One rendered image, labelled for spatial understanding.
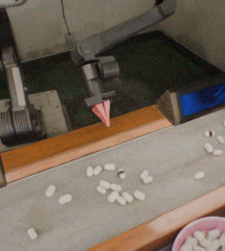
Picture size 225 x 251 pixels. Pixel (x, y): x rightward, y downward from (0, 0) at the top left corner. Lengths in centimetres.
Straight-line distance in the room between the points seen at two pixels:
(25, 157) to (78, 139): 19
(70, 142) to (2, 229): 34
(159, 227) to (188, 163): 27
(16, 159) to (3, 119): 19
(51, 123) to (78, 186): 67
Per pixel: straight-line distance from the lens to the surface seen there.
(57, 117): 148
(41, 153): 91
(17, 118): 103
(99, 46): 88
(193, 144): 99
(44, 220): 80
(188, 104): 59
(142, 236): 74
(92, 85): 83
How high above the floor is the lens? 144
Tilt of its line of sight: 44 degrees down
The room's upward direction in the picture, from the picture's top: straight up
